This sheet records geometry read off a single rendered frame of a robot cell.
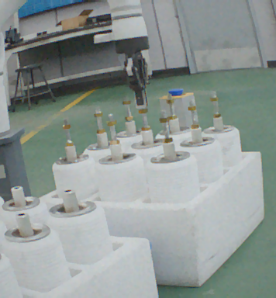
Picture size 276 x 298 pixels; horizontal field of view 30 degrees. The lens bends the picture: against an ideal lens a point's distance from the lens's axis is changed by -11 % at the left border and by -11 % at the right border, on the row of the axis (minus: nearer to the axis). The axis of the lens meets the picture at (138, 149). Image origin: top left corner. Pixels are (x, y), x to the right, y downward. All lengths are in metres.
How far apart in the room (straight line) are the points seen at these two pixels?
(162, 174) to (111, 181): 0.12
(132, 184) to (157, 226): 0.11
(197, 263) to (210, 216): 0.10
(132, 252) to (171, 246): 0.21
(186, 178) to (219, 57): 5.32
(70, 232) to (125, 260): 0.09
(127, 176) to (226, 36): 5.30
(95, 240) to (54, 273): 0.11
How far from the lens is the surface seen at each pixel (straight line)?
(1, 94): 1.47
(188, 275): 1.05
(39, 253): 0.71
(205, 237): 1.04
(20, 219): 0.74
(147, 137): 1.21
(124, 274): 0.82
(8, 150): 1.45
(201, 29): 6.31
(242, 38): 6.34
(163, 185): 1.03
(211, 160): 1.13
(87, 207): 0.83
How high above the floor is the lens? 0.48
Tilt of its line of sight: 11 degrees down
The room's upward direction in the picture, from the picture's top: 9 degrees counter-clockwise
